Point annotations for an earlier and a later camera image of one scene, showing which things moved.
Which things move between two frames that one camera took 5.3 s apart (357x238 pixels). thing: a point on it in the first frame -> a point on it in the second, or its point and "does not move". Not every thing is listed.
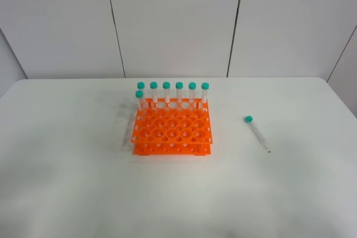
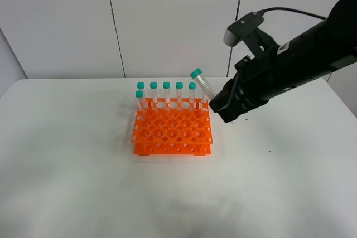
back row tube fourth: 179,86 does not move
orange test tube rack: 172,126 does not move
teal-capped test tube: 249,119 -> 207,89
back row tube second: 154,86 does not move
